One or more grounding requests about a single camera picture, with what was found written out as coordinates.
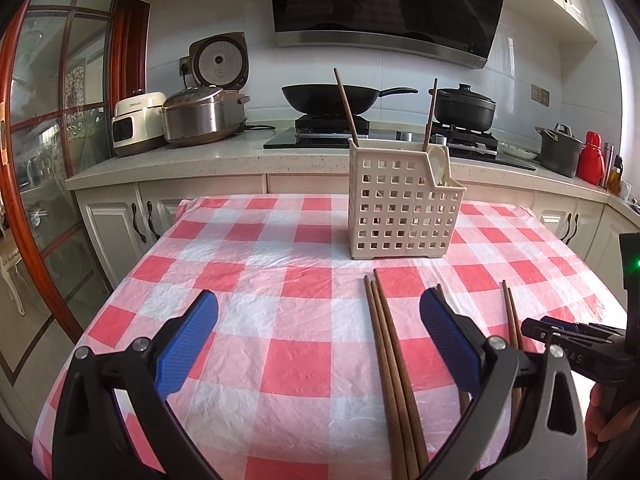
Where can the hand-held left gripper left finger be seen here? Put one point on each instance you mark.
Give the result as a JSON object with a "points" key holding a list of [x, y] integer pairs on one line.
{"points": [[187, 345]]}

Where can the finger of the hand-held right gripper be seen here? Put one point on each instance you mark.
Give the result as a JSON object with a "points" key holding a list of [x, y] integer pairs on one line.
{"points": [[545, 336], [585, 331]]}

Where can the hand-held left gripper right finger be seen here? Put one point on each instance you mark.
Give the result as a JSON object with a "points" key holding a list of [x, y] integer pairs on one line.
{"points": [[450, 340]]}

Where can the beige plastic utensil holder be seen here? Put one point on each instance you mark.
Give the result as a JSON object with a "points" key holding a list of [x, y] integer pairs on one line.
{"points": [[390, 210]]}

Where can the white ceramic spoon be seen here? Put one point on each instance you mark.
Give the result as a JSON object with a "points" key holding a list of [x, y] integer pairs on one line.
{"points": [[440, 160]]}

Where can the person's right hand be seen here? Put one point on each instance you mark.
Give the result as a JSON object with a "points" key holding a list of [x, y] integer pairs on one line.
{"points": [[620, 425]]}

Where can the red white checkered tablecloth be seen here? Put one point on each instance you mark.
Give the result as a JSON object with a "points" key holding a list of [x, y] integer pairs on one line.
{"points": [[250, 260]]}

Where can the white lower kitchen cabinets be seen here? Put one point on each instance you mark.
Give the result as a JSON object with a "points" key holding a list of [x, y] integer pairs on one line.
{"points": [[115, 220]]}

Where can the amber oil bottle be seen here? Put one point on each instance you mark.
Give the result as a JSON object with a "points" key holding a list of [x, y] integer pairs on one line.
{"points": [[615, 177]]}

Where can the steel bottle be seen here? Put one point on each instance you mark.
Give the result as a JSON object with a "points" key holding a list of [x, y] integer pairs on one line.
{"points": [[607, 165]]}

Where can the red thermos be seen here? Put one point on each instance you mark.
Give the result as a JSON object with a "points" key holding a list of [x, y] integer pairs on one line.
{"points": [[590, 160]]}

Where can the grey stockpot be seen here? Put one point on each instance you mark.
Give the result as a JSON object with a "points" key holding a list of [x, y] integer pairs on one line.
{"points": [[557, 155]]}

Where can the speckled white kitchen countertop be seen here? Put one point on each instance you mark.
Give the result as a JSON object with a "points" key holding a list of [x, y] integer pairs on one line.
{"points": [[200, 160]]}

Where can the white ornate chair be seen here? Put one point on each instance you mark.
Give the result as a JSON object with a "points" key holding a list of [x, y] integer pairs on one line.
{"points": [[10, 270]]}

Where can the small white kitchen appliance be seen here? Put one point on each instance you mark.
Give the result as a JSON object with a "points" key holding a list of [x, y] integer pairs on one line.
{"points": [[135, 130]]}

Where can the silver rice cooker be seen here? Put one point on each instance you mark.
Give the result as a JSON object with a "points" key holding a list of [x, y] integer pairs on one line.
{"points": [[200, 120]]}

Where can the black glass gas stove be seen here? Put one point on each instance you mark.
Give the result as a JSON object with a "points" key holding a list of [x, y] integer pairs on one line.
{"points": [[285, 140]]}

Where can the black lidded cooking pot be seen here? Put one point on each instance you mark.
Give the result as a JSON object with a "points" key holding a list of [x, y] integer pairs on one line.
{"points": [[465, 110]]}

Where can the black wok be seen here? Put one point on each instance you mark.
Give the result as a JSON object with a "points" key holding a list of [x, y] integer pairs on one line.
{"points": [[320, 97]]}

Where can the wooden framed glass door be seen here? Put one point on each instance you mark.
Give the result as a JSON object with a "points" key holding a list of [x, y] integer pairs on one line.
{"points": [[127, 50]]}

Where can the black glass range hood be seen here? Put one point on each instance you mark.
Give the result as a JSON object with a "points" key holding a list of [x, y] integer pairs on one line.
{"points": [[390, 0]]}

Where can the brown wall switch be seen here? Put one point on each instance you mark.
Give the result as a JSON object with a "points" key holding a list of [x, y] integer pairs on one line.
{"points": [[540, 94]]}

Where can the white wall socket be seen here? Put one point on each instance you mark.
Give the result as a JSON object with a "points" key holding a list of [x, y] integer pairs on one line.
{"points": [[185, 66]]}

